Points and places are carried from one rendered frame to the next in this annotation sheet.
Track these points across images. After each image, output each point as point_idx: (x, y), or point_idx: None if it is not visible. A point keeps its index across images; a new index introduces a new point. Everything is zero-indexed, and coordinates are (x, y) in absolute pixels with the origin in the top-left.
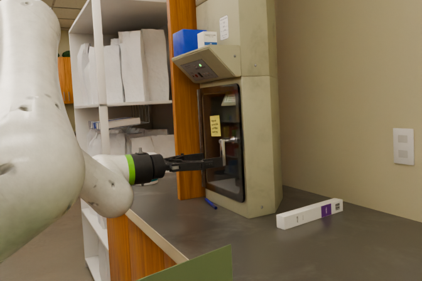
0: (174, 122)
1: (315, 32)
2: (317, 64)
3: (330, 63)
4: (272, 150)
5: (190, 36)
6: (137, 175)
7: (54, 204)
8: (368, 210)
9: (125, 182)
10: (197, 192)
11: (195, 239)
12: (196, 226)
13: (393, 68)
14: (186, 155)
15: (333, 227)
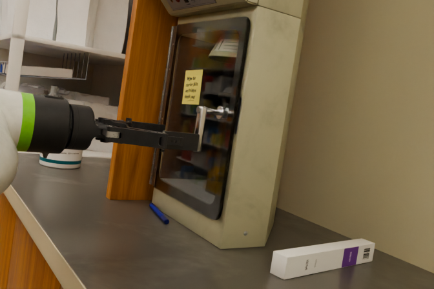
0: (124, 72)
1: None
2: (363, 29)
3: (385, 29)
4: (279, 143)
5: None
6: (36, 135)
7: None
8: (412, 267)
9: (6, 137)
10: (139, 192)
11: (124, 271)
12: (130, 248)
13: None
14: (136, 123)
15: (365, 288)
